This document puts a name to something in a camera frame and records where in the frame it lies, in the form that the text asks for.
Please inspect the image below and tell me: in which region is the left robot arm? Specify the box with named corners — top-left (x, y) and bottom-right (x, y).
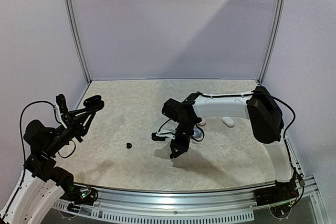
top-left (1, 106), bottom-right (102, 223)

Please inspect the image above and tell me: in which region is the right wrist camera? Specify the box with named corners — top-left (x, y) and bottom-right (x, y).
top-left (151, 132), bottom-right (175, 142)

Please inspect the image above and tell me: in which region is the pink charging case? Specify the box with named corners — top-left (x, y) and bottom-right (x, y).
top-left (197, 119), bottom-right (206, 126)

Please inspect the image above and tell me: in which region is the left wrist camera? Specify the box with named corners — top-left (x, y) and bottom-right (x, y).
top-left (54, 94), bottom-right (67, 128)

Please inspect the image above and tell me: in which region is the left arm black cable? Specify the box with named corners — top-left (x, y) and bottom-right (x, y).
top-left (19, 100), bottom-right (77, 159)

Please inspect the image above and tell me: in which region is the purple charging case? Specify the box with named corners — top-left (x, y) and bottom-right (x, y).
top-left (192, 127), bottom-right (203, 142)

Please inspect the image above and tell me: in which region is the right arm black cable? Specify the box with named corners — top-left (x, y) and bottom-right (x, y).
top-left (154, 91), bottom-right (305, 183)

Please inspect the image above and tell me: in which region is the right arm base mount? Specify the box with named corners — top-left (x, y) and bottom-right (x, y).
top-left (253, 180), bottom-right (305, 208)

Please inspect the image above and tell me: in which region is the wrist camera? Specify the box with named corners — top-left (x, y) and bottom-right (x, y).
top-left (54, 94), bottom-right (67, 128)
top-left (151, 132), bottom-right (175, 142)

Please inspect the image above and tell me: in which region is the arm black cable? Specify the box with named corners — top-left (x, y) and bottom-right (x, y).
top-left (19, 100), bottom-right (77, 159)
top-left (154, 91), bottom-right (305, 183)

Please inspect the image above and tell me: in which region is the aluminium front rail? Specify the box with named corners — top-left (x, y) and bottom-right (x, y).
top-left (42, 176), bottom-right (328, 223)

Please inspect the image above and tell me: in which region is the black charging case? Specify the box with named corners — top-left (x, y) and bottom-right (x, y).
top-left (83, 95), bottom-right (104, 111)

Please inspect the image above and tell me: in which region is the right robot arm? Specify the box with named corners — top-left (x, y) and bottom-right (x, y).
top-left (162, 86), bottom-right (295, 201)

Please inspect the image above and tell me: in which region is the white charging case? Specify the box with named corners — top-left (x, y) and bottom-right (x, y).
top-left (222, 116), bottom-right (235, 127)

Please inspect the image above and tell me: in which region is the right aluminium frame post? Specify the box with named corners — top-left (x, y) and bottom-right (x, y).
top-left (257, 0), bottom-right (285, 84)

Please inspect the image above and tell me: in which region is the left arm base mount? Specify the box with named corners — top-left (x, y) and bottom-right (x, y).
top-left (56, 180), bottom-right (99, 206)

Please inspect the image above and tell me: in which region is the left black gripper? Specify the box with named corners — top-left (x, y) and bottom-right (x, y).
top-left (43, 106), bottom-right (95, 156)

